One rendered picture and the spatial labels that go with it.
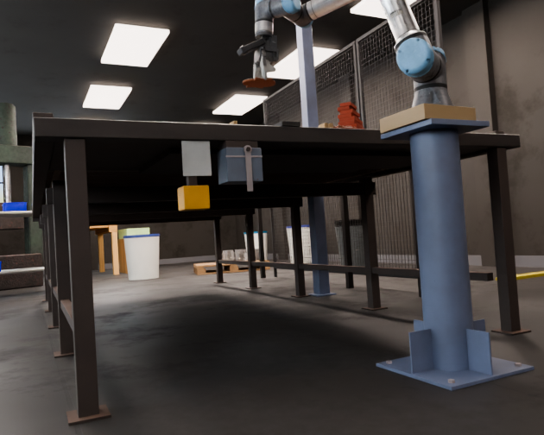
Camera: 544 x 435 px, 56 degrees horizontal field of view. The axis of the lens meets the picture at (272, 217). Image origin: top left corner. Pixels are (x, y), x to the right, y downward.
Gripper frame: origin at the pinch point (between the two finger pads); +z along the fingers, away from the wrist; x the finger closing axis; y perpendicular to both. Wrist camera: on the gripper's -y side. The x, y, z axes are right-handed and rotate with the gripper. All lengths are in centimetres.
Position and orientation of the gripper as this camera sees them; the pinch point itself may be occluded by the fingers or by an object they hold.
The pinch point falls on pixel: (259, 81)
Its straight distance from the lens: 215.3
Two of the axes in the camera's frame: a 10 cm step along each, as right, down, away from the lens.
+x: -3.7, 0.6, 9.3
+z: 0.0, 10.0, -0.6
